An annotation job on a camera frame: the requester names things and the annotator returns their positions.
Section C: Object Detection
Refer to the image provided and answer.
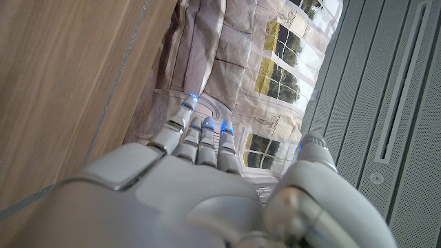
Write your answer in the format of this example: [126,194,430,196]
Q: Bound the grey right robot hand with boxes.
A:
[0,93,398,248]

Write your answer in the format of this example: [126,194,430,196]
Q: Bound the grey tape outline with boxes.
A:
[0,0,150,221]

